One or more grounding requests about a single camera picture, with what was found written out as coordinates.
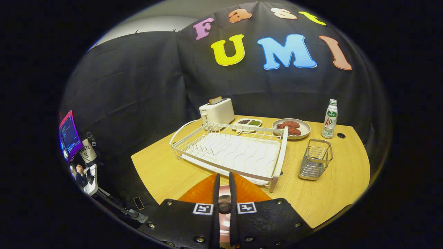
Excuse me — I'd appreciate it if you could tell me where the white drink bottle green cap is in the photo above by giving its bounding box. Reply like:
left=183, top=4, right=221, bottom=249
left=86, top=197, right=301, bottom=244
left=322, top=99, right=338, bottom=139

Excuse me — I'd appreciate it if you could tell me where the computer monitor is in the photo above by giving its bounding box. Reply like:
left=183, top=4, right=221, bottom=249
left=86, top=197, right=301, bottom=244
left=58, top=110, right=84, bottom=163

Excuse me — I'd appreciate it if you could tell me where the pink plate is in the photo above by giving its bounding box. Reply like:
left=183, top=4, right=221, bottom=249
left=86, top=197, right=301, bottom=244
left=219, top=185, right=232, bottom=243

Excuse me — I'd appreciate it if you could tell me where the metal wire basket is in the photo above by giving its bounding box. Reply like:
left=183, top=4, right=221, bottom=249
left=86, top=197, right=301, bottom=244
left=298, top=139, right=333, bottom=181

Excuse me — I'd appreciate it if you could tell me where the white printed garment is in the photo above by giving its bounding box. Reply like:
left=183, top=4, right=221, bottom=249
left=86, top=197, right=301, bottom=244
left=80, top=138, right=97, bottom=164

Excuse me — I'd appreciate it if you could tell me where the beige plate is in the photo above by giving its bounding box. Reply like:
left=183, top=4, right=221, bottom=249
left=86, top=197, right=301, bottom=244
left=272, top=118, right=311, bottom=140

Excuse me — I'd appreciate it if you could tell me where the white drip tray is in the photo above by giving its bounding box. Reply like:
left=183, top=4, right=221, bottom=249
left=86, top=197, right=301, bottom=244
left=181, top=133, right=281, bottom=186

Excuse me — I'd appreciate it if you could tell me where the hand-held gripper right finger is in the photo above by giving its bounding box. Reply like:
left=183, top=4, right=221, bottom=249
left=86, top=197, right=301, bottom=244
left=229, top=172, right=314, bottom=248

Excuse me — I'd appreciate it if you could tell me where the white toaster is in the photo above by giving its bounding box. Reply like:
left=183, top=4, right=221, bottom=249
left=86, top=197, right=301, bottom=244
left=199, top=98, right=235, bottom=125

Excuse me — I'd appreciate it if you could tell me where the white divided tray with beans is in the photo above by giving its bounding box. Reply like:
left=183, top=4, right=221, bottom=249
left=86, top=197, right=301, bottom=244
left=233, top=118, right=262, bottom=132

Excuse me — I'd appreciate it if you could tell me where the white wire dish rack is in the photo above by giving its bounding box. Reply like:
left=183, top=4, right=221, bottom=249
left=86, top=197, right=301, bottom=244
left=169, top=119, right=289, bottom=193

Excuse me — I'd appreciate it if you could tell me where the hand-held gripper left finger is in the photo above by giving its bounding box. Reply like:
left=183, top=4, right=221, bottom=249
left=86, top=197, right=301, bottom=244
left=138, top=173, right=220, bottom=249

